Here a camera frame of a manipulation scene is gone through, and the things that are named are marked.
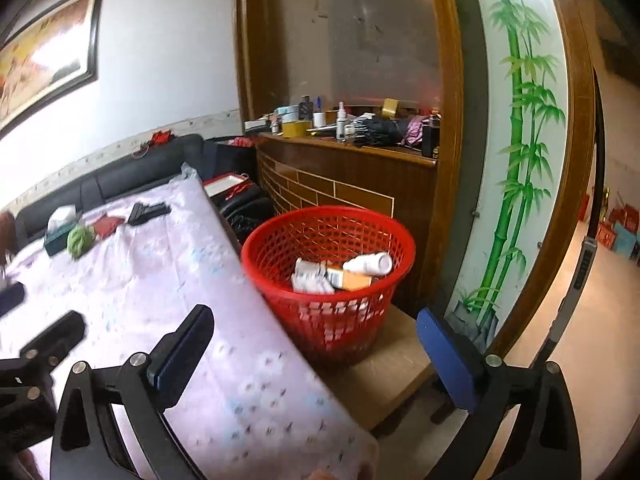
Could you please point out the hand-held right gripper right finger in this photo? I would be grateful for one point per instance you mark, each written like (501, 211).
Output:
(442, 360)

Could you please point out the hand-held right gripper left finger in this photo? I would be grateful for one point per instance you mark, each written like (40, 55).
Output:
(182, 355)

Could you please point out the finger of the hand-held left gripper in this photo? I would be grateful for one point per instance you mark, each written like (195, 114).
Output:
(57, 332)
(10, 297)

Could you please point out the orange and white box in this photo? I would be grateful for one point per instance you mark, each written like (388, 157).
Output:
(352, 280)

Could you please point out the white plastic bottle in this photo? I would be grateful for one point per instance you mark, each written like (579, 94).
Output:
(370, 262)

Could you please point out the red plastic basket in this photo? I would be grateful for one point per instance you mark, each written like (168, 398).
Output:
(325, 310)

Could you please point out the grey packet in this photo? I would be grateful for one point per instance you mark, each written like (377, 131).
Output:
(310, 275)

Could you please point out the brown cardboard box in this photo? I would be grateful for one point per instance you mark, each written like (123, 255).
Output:
(395, 375)

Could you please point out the green tissue box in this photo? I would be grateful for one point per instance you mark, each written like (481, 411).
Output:
(57, 242)

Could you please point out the green cloth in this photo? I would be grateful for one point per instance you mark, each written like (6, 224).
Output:
(80, 240)

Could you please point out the red packet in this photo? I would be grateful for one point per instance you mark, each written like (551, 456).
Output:
(107, 225)

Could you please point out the black metal pole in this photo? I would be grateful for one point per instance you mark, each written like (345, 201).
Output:
(570, 300)

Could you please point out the black hand tool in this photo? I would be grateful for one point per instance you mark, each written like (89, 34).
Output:
(147, 212)

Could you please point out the black bag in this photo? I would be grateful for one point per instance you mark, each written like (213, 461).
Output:
(245, 212)

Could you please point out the black sofa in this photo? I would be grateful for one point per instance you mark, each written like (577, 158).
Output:
(125, 175)

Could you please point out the red gift box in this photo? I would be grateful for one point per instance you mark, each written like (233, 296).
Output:
(227, 185)

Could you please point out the clear plastic bag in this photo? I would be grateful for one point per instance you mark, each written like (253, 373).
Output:
(189, 171)

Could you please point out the wooden counter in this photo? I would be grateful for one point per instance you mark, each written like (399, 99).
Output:
(350, 180)

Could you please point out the red ornament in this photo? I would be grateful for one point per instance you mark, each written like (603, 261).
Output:
(161, 137)

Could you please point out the pile of red boxes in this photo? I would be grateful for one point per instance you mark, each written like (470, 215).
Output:
(620, 230)

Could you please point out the black box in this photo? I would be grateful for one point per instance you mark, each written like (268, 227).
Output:
(430, 140)

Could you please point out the pink cloth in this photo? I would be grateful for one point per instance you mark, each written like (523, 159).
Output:
(415, 130)

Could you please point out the black umbrella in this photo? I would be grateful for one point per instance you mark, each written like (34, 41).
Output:
(380, 130)

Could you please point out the yellow tape roll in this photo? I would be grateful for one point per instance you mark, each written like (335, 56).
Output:
(295, 128)

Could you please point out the white spray bottle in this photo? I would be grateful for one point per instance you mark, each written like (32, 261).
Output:
(341, 122)

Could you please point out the yellow container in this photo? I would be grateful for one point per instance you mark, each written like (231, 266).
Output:
(390, 106)

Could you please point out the bamboo print glass panel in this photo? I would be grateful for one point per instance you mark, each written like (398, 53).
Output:
(525, 110)

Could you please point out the white roll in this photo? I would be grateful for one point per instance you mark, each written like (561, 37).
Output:
(319, 119)

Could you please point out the framed wall picture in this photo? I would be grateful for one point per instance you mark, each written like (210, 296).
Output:
(45, 60)

